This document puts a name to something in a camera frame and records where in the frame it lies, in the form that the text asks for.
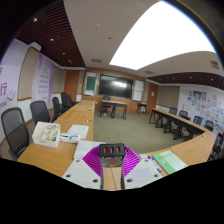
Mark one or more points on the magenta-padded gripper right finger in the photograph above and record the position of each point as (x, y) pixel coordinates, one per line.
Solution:
(141, 175)

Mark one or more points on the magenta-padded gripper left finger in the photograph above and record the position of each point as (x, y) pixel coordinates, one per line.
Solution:
(81, 173)

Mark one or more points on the small black charger block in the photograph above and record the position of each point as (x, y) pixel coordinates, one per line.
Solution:
(111, 154)

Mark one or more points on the white whiteboard eraser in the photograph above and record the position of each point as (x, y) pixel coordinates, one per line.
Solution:
(144, 156)

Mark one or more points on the green booklet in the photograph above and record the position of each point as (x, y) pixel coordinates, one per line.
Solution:
(169, 161)

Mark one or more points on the blue white small packet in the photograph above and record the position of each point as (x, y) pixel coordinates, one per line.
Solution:
(69, 137)

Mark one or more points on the white printed paper sheet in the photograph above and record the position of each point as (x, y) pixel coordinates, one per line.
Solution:
(78, 131)

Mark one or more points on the white open cardboard box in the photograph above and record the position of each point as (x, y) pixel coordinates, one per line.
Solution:
(45, 138)

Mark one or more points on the small dark side table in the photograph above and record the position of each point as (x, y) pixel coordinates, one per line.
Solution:
(142, 105)

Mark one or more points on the group of black office chairs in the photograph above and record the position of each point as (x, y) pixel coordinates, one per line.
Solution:
(198, 121)
(63, 101)

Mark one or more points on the dark wooden desk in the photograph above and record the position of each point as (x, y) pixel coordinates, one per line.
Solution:
(115, 104)

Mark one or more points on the brown wooden door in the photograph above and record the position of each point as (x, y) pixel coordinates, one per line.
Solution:
(72, 85)
(152, 94)

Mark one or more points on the group of small ceiling spotlights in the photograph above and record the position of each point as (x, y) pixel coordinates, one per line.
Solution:
(52, 39)

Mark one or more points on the large bright ceiling light panel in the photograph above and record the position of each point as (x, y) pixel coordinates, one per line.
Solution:
(163, 36)

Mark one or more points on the white wall whiteboard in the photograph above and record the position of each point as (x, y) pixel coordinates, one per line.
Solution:
(138, 90)

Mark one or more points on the green and white wall board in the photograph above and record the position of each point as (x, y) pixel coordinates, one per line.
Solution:
(90, 83)

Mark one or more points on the group of colourful wall pictures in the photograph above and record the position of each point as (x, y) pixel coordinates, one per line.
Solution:
(203, 106)

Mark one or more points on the large black wall screen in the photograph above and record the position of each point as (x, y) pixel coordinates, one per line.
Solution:
(115, 86)

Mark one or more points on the purple wall poster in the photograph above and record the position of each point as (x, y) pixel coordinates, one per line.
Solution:
(43, 80)

